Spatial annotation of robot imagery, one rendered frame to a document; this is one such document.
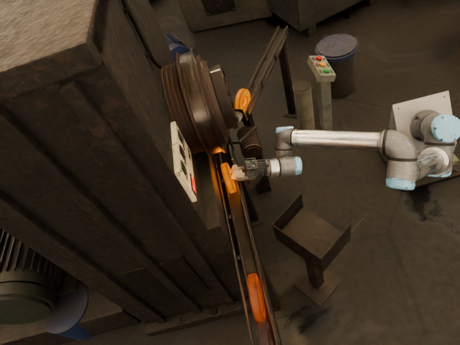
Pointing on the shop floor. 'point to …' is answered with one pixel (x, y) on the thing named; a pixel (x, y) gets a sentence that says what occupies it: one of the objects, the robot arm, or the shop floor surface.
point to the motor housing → (250, 146)
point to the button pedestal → (324, 93)
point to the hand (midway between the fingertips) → (227, 175)
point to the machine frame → (108, 164)
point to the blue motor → (175, 44)
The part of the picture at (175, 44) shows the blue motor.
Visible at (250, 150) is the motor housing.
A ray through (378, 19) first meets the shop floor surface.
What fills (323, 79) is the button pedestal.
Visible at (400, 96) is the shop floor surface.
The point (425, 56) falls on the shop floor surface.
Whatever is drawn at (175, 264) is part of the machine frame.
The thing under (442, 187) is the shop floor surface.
